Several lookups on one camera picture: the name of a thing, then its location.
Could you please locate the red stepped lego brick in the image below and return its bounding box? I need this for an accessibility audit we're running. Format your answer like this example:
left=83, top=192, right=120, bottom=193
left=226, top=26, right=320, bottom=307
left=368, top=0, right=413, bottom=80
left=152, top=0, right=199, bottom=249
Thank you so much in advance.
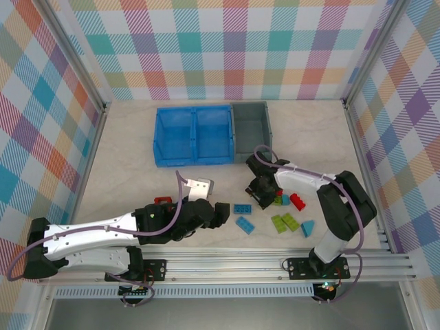
left=289, top=193, right=308, bottom=212

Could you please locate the light green lego brick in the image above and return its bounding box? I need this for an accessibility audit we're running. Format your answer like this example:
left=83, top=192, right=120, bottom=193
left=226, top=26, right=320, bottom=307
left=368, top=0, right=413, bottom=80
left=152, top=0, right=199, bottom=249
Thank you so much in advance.
left=270, top=214, right=288, bottom=235

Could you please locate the olive green lego brick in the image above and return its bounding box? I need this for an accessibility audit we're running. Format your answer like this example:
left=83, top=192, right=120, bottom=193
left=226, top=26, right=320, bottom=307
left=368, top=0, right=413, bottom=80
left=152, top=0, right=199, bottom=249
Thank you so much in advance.
left=280, top=212, right=301, bottom=232

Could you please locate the grey plastic bin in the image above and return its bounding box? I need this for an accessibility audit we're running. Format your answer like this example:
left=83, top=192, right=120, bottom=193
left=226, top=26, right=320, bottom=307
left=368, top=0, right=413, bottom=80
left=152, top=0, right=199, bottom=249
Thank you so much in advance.
left=229, top=100, right=275, bottom=164

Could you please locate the blue wedge lego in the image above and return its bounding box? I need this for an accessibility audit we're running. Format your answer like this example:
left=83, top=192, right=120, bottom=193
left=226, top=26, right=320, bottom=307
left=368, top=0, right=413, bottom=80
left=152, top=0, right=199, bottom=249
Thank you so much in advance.
left=300, top=219, right=317, bottom=239

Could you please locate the grey metal sheet panel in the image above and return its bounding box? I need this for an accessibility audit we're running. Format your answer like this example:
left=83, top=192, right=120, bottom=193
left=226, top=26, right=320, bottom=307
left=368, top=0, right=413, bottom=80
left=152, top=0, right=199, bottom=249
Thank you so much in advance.
left=41, top=297, right=413, bottom=330

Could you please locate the aluminium side bar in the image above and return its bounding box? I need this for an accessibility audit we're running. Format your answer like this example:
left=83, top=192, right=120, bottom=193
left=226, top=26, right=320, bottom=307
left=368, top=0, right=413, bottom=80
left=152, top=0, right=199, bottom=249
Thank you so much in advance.
left=60, top=101, right=113, bottom=257
left=342, top=101, right=393, bottom=254

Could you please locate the black base electronics board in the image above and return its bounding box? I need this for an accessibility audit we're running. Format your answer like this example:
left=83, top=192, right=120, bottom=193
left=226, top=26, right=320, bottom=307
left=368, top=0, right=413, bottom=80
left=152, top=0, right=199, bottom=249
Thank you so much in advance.
left=311, top=281, right=340, bottom=305
left=118, top=284, right=154, bottom=307

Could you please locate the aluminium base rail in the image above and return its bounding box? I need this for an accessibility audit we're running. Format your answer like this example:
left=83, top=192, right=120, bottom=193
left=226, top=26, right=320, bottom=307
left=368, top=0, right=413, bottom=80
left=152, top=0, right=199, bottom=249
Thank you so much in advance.
left=37, top=247, right=419, bottom=285

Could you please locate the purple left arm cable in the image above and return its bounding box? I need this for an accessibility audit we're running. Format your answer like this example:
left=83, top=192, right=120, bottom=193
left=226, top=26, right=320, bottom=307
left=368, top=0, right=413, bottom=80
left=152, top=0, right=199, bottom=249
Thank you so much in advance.
left=6, top=170, right=188, bottom=307

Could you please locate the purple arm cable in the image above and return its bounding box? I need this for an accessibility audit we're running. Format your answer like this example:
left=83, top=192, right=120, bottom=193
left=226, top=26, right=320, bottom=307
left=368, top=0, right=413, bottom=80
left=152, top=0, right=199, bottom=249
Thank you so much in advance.
left=253, top=144, right=367, bottom=305
left=6, top=170, right=188, bottom=307

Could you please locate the slotted grey cable duct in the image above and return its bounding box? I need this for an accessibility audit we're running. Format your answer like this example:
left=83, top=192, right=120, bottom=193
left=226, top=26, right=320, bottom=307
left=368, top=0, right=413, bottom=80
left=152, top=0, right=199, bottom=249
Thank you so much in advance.
left=54, top=283, right=318, bottom=300

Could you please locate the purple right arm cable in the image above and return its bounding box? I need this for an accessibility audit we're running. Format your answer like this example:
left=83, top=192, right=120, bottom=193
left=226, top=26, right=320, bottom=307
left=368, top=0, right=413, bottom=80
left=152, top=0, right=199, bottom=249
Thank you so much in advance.
left=253, top=144, right=367, bottom=305

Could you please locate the aluminium frame post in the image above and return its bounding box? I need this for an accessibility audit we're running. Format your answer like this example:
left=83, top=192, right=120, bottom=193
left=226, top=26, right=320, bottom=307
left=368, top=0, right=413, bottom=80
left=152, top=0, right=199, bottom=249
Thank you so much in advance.
left=342, top=0, right=410, bottom=108
left=36, top=0, right=113, bottom=113

